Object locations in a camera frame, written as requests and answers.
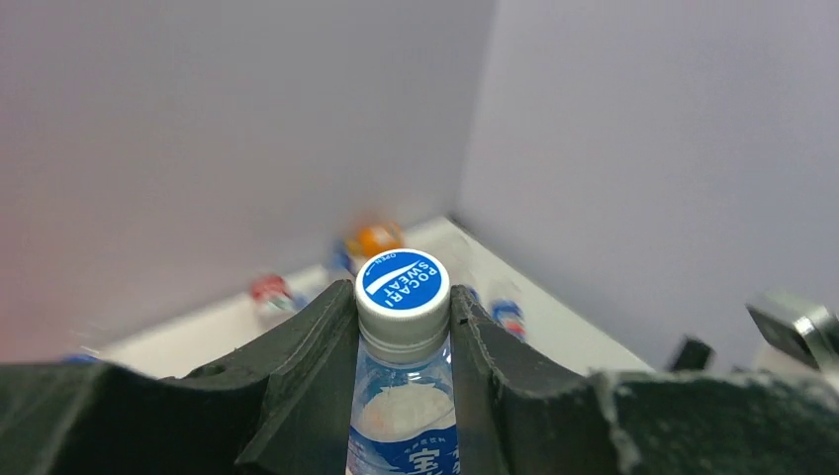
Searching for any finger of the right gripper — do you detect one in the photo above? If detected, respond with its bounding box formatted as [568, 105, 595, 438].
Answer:
[667, 335, 715, 372]

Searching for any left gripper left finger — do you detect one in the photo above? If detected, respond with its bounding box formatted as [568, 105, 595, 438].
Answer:
[1, 280, 357, 474]

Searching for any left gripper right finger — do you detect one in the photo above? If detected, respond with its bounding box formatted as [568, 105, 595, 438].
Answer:
[450, 286, 838, 474]

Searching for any pepsi bottle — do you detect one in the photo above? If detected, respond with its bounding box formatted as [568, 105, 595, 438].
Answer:
[490, 299, 526, 341]

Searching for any blue label clear bottle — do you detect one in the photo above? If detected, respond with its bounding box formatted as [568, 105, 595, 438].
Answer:
[346, 248, 461, 474]

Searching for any red white label bottle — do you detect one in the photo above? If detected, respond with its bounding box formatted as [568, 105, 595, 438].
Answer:
[249, 274, 306, 318]

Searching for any orange juice bottle at back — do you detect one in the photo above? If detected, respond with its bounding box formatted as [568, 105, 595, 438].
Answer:
[344, 222, 404, 258]

